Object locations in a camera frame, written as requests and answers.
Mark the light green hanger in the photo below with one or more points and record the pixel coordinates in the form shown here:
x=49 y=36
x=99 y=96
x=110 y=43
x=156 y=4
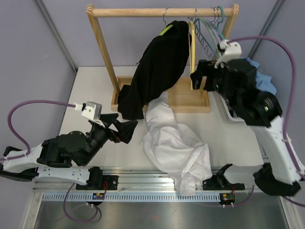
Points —
x=207 y=47

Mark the black shirt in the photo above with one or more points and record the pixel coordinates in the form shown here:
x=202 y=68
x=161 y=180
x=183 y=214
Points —
x=159 y=69

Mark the yellow hanger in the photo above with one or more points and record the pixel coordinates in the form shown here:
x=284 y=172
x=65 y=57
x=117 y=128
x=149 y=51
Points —
x=191 y=41

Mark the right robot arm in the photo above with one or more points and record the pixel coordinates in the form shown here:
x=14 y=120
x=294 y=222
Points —
x=261 y=111

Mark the white shirt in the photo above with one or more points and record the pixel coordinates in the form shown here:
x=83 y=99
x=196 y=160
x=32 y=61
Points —
x=174 y=148

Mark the aluminium mounting rail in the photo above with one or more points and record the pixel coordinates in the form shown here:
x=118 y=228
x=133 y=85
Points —
x=146 y=180

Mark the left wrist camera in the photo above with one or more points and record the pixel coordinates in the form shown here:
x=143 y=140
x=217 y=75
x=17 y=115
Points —
x=91 y=111

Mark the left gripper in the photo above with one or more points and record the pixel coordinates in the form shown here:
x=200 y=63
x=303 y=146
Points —
x=125 y=130

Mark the lime green hanger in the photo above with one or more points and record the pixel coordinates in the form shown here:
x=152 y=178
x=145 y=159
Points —
x=166 y=27

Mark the grey plastic bin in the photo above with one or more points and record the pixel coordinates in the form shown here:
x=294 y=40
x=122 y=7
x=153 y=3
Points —
x=231 y=114

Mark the blue shirt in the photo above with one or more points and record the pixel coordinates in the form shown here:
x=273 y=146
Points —
x=263 y=82

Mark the wooden clothes rack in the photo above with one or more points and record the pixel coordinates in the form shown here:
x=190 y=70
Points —
x=181 y=98

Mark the teal hanger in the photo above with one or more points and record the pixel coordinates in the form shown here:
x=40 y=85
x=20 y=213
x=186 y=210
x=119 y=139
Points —
x=220 y=19

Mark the lilac hanger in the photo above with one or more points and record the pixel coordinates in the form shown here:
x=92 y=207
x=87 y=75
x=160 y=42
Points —
x=213 y=26

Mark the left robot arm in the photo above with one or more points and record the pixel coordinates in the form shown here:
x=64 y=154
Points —
x=66 y=156

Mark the white slotted cable duct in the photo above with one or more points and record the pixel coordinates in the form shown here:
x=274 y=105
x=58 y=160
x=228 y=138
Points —
x=132 y=197

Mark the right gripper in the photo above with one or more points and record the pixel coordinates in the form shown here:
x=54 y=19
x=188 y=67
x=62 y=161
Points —
x=207 y=69

